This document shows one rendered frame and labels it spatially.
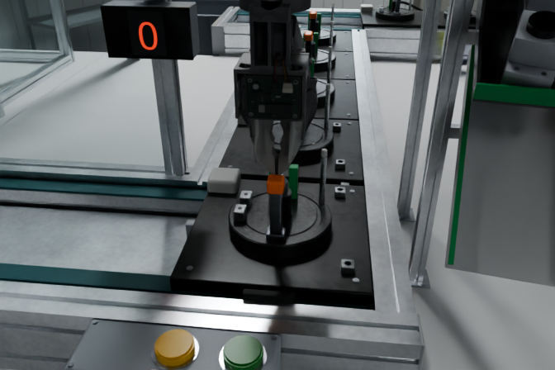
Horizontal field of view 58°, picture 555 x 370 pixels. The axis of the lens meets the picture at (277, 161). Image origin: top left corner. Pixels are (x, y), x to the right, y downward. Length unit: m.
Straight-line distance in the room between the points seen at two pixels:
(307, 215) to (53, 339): 0.34
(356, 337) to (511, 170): 0.27
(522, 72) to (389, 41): 1.28
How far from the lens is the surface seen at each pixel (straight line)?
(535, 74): 0.54
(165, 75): 0.77
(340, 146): 0.91
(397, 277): 0.64
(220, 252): 0.65
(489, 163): 0.66
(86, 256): 0.78
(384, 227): 0.73
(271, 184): 0.58
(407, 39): 1.81
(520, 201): 0.65
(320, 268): 0.62
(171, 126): 0.80
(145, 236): 0.79
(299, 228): 0.65
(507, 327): 0.77
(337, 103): 1.10
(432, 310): 0.76
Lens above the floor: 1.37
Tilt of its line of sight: 28 degrees down
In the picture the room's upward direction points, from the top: straight up
